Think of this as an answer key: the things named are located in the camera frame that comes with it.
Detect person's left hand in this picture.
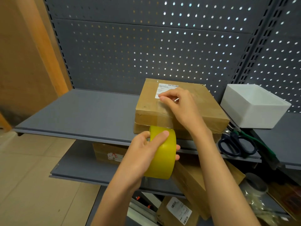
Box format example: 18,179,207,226
113,130,181,191

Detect person's right hand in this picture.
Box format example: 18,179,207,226
159,87,213,139

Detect brown cardboard box white labels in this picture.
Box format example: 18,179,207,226
133,78,230,144

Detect yellow tape roll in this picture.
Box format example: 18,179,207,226
143,101,177,180

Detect black scissors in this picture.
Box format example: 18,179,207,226
217,129,257,158

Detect white plastic bin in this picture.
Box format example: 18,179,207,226
220,84,292,129

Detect green handled needle-nose pliers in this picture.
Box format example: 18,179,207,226
227,122,282,169

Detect person's right forearm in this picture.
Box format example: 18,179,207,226
192,132,261,226

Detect cardboard box torn white sticker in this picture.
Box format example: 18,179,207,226
92,142,129,165

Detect cardboard box red lettering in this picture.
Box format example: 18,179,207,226
172,160,246,220

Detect cardboard box barcode label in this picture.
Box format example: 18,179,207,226
156,196,200,226

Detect white tape roll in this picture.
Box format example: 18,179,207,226
244,173,269,196

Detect cardboard box red blue print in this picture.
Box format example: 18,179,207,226
268,182,301,220

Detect white flat strips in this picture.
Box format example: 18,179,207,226
127,191,163,226

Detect grey perforated back panel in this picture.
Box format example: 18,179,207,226
244,0,301,113
45,0,273,103

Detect crumpled clear plastic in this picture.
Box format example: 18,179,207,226
244,190,290,226

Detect brown wooden panel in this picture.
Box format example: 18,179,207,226
0,0,73,132

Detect grey slotted upright post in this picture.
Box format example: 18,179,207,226
231,0,291,84
43,0,75,89

